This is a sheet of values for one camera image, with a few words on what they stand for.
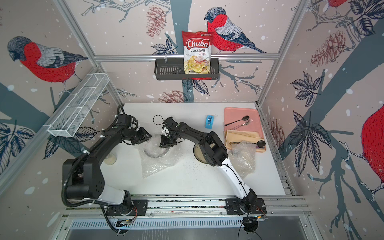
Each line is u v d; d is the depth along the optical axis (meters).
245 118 1.10
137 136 0.77
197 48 0.83
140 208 0.73
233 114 1.10
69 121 0.71
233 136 1.00
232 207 0.73
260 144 0.95
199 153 0.93
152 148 0.92
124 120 0.71
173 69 0.95
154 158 0.88
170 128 0.81
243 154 0.88
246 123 1.07
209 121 1.07
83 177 0.43
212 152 0.61
